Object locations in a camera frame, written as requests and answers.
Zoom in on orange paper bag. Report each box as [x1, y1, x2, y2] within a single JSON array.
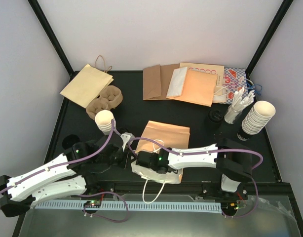
[[170, 70, 218, 107], [130, 120, 190, 204]]

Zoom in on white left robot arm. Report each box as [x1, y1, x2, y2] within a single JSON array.
[[0, 133, 133, 217]]

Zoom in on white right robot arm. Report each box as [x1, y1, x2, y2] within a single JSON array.
[[131, 139, 253, 199]]

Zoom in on stack of white paper cups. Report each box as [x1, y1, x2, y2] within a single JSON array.
[[95, 110, 116, 135]]

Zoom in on stack of pulp cup carriers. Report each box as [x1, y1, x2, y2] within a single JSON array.
[[86, 85, 123, 120]]

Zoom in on stack of black cup lids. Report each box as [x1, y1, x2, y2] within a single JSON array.
[[205, 110, 224, 130]]

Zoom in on white paper bag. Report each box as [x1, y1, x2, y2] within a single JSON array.
[[166, 67, 188, 99]]

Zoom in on brown kraft paper bag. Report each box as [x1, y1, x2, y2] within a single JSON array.
[[143, 64, 180, 101]]

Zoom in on beige bag with red circles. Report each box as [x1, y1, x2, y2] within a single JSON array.
[[180, 62, 225, 75]]

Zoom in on blue checkered paper bag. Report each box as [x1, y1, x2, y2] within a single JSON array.
[[222, 68, 263, 104]]

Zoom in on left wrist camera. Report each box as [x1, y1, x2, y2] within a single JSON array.
[[120, 132, 134, 151]]

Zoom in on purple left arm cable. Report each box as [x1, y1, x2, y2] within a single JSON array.
[[0, 118, 129, 210]]

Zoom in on light blue cable duct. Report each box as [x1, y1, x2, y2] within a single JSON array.
[[35, 199, 222, 214]]

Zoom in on tan paper bag with handles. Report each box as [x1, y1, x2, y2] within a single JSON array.
[[60, 55, 114, 108]]

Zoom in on black frame post left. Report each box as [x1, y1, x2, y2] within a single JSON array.
[[28, 0, 74, 76]]

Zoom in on black frame post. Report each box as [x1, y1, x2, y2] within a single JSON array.
[[28, 0, 74, 76], [245, 0, 293, 78]]

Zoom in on black frame post right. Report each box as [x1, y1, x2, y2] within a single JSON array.
[[245, 0, 293, 78]]

